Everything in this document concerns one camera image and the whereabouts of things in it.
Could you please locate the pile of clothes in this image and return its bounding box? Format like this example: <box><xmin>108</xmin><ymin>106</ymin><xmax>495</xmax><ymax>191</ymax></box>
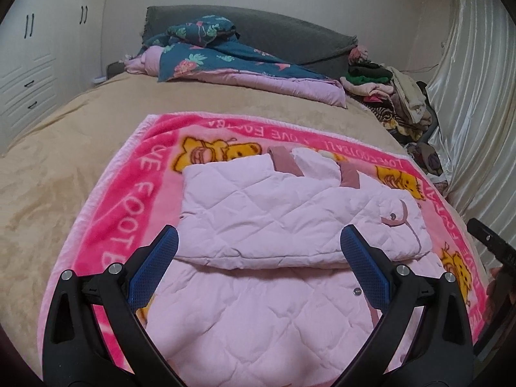
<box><xmin>341</xmin><ymin>45</ymin><xmax>449</xmax><ymax>188</ymax></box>

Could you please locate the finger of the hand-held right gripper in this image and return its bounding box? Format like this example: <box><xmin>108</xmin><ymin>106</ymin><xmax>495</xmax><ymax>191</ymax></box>
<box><xmin>467</xmin><ymin>218</ymin><xmax>516</xmax><ymax>269</ymax></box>
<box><xmin>490</xmin><ymin>267</ymin><xmax>516</xmax><ymax>333</ymax></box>

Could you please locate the pink printed blanket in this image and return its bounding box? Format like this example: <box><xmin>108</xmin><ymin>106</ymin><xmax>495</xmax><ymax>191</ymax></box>
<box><xmin>36</xmin><ymin>114</ymin><xmax>484</xmax><ymax>387</ymax></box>

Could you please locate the teal floral pillow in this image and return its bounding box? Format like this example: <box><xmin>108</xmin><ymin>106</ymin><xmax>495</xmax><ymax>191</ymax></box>
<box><xmin>166</xmin><ymin>16</ymin><xmax>238</xmax><ymax>48</ymax></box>

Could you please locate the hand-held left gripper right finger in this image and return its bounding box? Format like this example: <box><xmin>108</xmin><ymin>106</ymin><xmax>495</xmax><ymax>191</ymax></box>
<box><xmin>334</xmin><ymin>225</ymin><xmax>475</xmax><ymax>387</ymax></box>

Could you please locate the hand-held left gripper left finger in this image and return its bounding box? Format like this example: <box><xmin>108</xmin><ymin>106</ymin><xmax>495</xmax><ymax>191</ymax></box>
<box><xmin>40</xmin><ymin>225</ymin><xmax>180</xmax><ymax>387</ymax></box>

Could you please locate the white wardrobe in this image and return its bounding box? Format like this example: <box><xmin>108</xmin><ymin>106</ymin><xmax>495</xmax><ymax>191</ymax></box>
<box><xmin>0</xmin><ymin>0</ymin><xmax>112</xmax><ymax>158</ymax></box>

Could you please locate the beige bed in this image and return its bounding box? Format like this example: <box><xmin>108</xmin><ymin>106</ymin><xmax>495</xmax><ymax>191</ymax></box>
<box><xmin>0</xmin><ymin>70</ymin><xmax>480</xmax><ymax>372</ymax></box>

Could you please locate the white satin curtain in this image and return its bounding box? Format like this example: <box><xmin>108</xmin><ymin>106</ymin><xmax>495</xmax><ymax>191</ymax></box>
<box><xmin>423</xmin><ymin>0</ymin><xmax>516</xmax><ymax>228</ymax></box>

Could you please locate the grey headboard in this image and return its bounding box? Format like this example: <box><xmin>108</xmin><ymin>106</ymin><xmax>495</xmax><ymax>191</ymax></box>
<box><xmin>142</xmin><ymin>6</ymin><xmax>359</xmax><ymax>68</ymax></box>

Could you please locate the teal floral quilt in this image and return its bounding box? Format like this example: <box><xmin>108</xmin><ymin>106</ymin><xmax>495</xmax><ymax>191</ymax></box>
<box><xmin>124</xmin><ymin>34</ymin><xmax>348</xmax><ymax>109</ymax></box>

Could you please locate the pink quilted jacket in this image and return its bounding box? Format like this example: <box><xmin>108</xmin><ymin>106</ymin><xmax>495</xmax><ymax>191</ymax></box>
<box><xmin>145</xmin><ymin>145</ymin><xmax>456</xmax><ymax>387</ymax></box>

